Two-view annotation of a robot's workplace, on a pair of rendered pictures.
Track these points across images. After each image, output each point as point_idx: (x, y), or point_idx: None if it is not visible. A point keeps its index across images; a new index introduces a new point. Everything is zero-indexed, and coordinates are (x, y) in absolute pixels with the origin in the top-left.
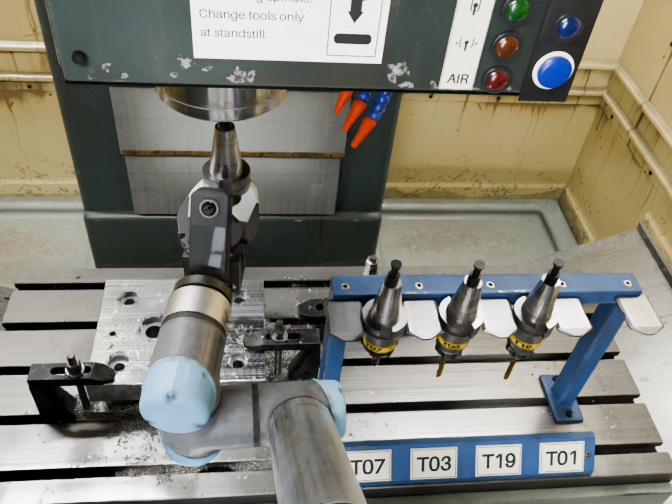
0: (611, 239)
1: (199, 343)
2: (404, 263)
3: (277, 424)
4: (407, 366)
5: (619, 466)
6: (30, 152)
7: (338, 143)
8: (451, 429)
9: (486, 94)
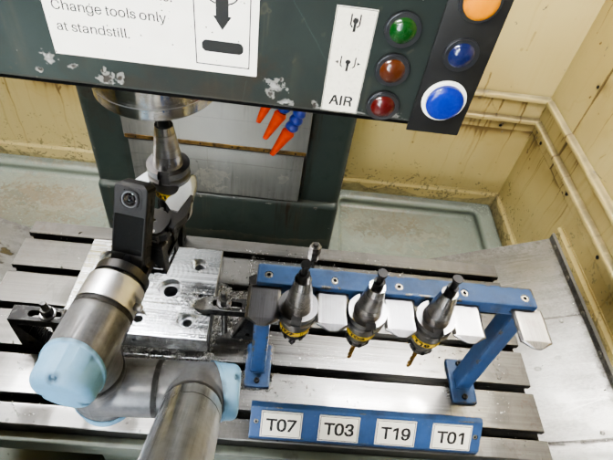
0: (526, 245)
1: (95, 327)
2: (357, 244)
3: (161, 410)
4: (334, 338)
5: (502, 449)
6: (74, 127)
7: (302, 144)
8: (361, 398)
9: (373, 120)
